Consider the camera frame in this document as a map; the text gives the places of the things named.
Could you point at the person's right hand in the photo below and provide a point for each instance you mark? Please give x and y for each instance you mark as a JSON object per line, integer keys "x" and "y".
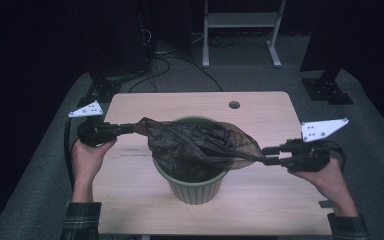
{"x": 331, "y": 185}

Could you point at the green plastic trash bin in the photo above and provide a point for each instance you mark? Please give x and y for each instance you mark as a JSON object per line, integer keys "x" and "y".
{"x": 193, "y": 193}

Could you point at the white metal stand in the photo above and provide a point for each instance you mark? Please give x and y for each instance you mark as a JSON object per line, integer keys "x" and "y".
{"x": 241, "y": 20}

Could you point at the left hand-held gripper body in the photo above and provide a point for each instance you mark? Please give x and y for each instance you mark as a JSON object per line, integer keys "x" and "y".
{"x": 96, "y": 131}

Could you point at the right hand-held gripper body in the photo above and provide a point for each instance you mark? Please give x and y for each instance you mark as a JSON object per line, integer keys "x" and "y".
{"x": 308, "y": 155}

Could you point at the black plastic garbage bag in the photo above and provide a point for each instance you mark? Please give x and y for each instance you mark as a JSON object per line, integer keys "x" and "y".
{"x": 186, "y": 143}

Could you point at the person's left hand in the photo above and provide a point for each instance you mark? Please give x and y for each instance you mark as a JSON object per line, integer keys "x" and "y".
{"x": 86, "y": 163}

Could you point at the black stand base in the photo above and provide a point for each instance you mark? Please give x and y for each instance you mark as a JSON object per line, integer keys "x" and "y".
{"x": 103, "y": 90}
{"x": 326, "y": 90}

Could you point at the grey tape strip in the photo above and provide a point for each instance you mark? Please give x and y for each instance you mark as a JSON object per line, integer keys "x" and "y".
{"x": 326, "y": 204}

